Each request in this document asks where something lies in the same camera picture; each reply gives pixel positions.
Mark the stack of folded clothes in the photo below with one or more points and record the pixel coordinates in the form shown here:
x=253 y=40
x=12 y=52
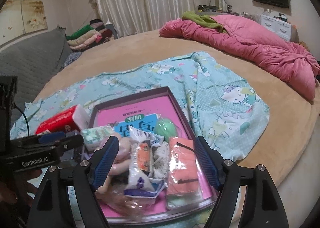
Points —
x=91 y=35

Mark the pink Chinese workbook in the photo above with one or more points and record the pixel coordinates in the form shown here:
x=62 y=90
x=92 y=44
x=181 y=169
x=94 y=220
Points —
x=140 y=115

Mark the purple shallow tray box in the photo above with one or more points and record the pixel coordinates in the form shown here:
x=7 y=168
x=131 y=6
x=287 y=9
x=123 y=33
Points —
x=150 y=108

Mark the person's left hand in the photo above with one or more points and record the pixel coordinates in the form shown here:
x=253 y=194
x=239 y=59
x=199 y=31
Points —
x=20 y=188

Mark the grey quilted headboard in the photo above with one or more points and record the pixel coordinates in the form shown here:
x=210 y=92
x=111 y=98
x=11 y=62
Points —
x=33 y=61

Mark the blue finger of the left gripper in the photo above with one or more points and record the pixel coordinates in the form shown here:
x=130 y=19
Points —
x=51 y=137

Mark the pink quilted duvet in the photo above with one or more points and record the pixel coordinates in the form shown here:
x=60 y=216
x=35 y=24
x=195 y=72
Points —
x=290 y=62

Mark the blue white snack packet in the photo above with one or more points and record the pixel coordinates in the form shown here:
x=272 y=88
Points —
x=141 y=182

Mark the red white tissue box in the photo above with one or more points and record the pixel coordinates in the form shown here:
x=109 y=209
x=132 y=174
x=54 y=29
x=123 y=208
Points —
x=73 y=118

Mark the green garment on duvet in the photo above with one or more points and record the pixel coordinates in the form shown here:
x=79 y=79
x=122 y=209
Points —
x=203 y=20

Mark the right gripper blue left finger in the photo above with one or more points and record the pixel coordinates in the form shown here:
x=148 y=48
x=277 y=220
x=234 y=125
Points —
x=102 y=161

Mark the green round soft item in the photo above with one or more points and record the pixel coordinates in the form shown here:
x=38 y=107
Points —
x=166 y=128

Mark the grey white plush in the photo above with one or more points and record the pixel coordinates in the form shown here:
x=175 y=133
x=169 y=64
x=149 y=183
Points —
x=160 y=161

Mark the pink towel packet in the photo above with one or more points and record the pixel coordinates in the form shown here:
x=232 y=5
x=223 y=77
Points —
x=183 y=185

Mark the green floral tissue pack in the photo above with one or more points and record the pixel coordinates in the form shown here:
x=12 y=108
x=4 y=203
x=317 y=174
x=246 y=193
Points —
x=94 y=136

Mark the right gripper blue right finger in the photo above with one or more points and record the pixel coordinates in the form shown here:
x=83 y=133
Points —
x=210 y=161

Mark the leopard print fabric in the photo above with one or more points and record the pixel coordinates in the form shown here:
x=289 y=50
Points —
x=132 y=208

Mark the floral wall painting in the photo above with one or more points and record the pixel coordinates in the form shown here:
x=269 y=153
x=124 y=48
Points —
x=20 y=17

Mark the cluttered side desk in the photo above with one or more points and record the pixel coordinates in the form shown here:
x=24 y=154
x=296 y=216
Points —
x=216 y=7

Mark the dark patterned pillow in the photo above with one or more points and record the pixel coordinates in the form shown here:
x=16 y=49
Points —
x=71 y=58

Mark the white drawer cabinet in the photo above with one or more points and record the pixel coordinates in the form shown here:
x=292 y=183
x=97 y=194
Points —
x=283 y=29

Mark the dark blue small box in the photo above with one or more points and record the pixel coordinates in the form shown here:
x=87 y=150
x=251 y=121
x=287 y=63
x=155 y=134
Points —
x=70 y=147

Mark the Hello Kitty teal cloth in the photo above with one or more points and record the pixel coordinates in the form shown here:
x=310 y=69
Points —
x=217 y=103

